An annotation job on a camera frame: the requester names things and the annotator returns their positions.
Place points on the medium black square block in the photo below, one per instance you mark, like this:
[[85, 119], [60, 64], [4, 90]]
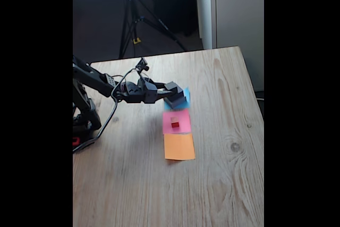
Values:
[[180, 92]]

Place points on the black tripod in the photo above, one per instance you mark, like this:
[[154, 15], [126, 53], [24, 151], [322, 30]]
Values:
[[132, 19]]

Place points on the small red cube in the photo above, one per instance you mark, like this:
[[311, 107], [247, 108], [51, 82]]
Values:
[[175, 122]]

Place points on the pink paper sheet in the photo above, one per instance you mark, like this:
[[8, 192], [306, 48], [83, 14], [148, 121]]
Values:
[[183, 122]]

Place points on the yellow tag on tripod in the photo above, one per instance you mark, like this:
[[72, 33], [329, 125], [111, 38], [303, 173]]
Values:
[[136, 41]]

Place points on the orange paper sheet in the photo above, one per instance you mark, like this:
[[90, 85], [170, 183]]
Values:
[[179, 147]]

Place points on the small dark grey cube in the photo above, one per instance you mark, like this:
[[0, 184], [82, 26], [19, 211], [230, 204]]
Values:
[[171, 86]]

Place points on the large grey square block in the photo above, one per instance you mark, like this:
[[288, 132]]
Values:
[[179, 102]]

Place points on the white grey cabinet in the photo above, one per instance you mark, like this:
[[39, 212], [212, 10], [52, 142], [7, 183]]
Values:
[[239, 11]]

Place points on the red black table clamp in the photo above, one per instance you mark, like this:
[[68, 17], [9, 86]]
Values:
[[75, 141]]

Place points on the blue paper sheet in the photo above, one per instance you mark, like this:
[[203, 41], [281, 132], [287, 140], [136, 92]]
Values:
[[188, 92]]

